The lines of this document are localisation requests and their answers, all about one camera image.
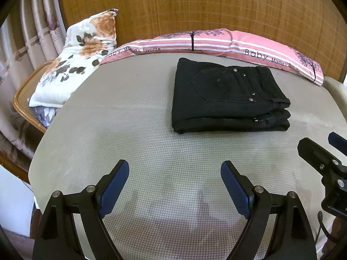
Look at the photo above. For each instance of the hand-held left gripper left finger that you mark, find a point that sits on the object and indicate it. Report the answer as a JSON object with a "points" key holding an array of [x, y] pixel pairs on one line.
{"points": [[115, 187]]}

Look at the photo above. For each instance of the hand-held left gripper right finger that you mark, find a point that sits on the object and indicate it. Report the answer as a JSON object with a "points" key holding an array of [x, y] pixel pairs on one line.
{"points": [[235, 187]]}

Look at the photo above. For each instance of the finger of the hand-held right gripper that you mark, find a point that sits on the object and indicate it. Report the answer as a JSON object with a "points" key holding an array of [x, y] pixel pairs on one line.
{"points": [[315, 151], [338, 140]]}

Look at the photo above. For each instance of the black pants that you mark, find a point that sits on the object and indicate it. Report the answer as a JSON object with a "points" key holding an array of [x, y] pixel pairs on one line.
{"points": [[225, 94]]}

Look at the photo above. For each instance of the grey patterned cushion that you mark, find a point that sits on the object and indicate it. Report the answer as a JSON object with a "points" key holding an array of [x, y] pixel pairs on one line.
{"points": [[44, 115]]}

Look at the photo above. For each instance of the pink striped tree-print pillow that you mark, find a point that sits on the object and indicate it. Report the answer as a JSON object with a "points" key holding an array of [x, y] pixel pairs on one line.
{"points": [[284, 55], [168, 44]]}

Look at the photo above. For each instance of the rattan chair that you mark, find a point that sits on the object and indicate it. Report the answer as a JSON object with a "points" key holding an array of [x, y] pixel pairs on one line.
{"points": [[25, 97]]}

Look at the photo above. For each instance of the white floral pillow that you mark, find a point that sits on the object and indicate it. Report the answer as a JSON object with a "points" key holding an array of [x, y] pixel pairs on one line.
{"points": [[81, 57]]}

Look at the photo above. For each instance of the beige patterned curtain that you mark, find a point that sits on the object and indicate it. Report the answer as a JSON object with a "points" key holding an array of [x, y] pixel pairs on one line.
{"points": [[24, 59]]}

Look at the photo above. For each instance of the woven rattan headboard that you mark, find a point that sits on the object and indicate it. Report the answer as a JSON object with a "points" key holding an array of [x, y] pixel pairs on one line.
{"points": [[189, 5]]}

